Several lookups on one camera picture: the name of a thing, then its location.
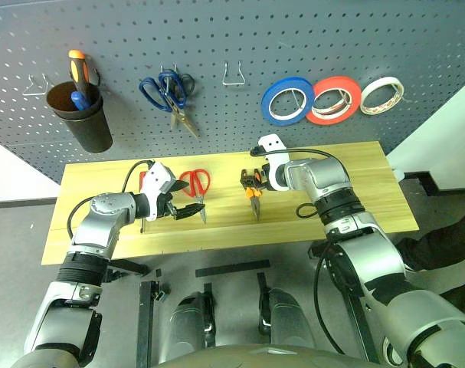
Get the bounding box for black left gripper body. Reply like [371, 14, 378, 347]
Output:
[156, 178, 180, 221]

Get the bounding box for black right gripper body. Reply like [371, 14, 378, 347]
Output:
[260, 163, 273, 192]

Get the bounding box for orange black pliers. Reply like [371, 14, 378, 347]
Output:
[240, 168, 265, 223]

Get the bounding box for blue tape roll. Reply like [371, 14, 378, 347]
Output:
[260, 76, 316, 126]

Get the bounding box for red tape roll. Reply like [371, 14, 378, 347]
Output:
[305, 75, 362, 127]

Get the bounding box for white tape roll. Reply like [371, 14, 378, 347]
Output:
[359, 76, 404, 116]

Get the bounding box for grey perforated pegboard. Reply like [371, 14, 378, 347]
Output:
[0, 0, 465, 186]

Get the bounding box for black cup holder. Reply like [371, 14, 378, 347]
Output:
[46, 80, 113, 154]

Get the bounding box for silver left robot leg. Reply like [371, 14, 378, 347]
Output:
[165, 290, 211, 362]

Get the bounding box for silver robot leg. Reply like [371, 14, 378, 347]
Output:
[259, 287, 318, 350]
[165, 290, 211, 362]

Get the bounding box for silver right robot leg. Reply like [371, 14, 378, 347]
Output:
[259, 287, 318, 350]

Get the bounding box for grey robot torso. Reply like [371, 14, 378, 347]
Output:
[9, 343, 375, 368]

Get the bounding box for black fabric shape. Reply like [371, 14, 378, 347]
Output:
[398, 212, 465, 271]

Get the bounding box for red handled scissors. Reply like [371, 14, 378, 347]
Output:
[178, 168, 211, 225]

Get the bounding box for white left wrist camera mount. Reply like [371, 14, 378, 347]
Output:
[142, 161, 178, 222]

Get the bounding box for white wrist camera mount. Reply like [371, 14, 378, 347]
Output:
[257, 134, 291, 192]
[142, 161, 178, 222]

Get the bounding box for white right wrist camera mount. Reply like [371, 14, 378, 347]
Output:
[257, 134, 291, 192]

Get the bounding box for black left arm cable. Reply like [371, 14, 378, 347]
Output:
[67, 159, 156, 239]

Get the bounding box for black table bracket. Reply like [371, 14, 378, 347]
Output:
[106, 258, 152, 278]

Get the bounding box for black flat frame bar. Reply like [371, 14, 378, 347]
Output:
[195, 259, 272, 279]

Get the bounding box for blue handled scissors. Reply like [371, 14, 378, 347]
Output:
[139, 69, 201, 139]

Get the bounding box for silver wire pegboard hook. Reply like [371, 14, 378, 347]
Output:
[21, 74, 51, 97]
[221, 61, 247, 86]

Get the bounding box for black upright frame post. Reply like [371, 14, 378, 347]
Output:
[136, 280, 159, 368]

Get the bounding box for blue handled screwdriver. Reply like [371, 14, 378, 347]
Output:
[70, 90, 90, 112]

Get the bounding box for orange black handled screwdriver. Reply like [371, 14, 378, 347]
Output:
[67, 49, 93, 107]

